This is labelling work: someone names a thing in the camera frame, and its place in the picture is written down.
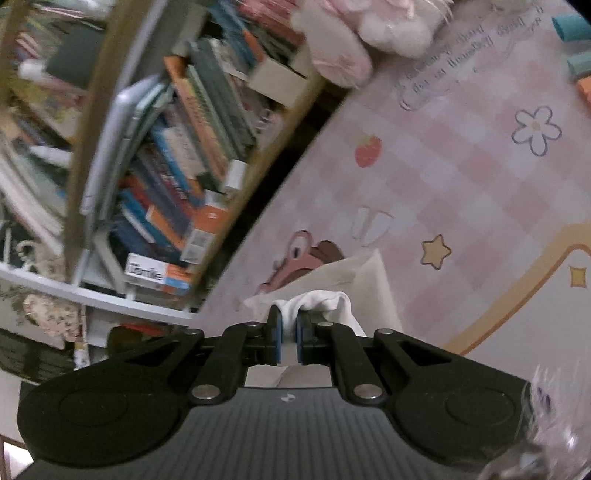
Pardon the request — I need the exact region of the printed checked blanket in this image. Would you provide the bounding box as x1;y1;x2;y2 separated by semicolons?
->
194;0;591;384

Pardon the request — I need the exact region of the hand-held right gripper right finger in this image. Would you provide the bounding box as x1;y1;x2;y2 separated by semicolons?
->
296;311;462;407

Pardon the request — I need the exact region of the pink and white plush toy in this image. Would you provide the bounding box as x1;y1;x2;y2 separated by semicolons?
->
291;0;458;88

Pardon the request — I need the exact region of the white shelf unit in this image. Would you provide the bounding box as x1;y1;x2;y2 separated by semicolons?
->
0;265;199;352

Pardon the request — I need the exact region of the wooden bookshelf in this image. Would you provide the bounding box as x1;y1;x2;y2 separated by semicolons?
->
0;0;352;315

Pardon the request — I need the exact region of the floral cloth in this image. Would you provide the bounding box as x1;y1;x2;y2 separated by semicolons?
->
0;277;88;352

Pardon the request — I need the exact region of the white metal frame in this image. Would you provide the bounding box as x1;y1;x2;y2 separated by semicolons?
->
76;76;178;222

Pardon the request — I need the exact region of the white garment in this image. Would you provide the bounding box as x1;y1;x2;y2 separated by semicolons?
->
242;249;403;388

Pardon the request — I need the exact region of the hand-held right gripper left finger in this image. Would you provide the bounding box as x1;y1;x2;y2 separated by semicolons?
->
111;307;283;406

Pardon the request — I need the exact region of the clear plastic wrap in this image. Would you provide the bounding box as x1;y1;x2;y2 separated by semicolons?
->
475;364;591;480

